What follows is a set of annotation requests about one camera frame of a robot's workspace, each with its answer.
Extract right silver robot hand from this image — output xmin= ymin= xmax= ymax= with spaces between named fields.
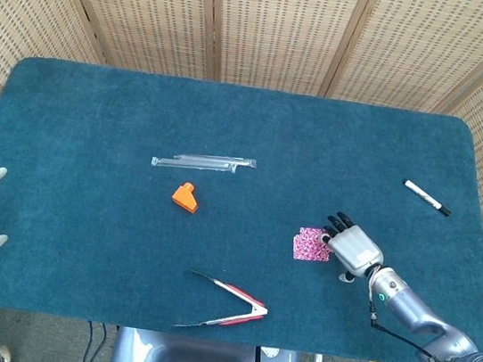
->
xmin=315 ymin=209 xmax=391 ymax=288

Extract white black-capped marker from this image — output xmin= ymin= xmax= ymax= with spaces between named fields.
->
xmin=398 ymin=178 xmax=456 ymax=218

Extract teal carpet table mat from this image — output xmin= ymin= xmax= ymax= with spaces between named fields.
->
xmin=0 ymin=51 xmax=483 ymax=362

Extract clear plastic wrapped stick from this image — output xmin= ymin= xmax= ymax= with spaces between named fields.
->
xmin=150 ymin=153 xmax=238 ymax=179
xmin=173 ymin=146 xmax=258 ymax=171

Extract orange plastic block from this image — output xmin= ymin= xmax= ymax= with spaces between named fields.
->
xmin=169 ymin=179 xmax=203 ymax=216

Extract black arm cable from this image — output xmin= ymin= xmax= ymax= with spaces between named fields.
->
xmin=361 ymin=288 xmax=446 ymax=361

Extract red-handled metal tongs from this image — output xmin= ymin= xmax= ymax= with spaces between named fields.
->
xmin=171 ymin=268 xmax=274 ymax=341

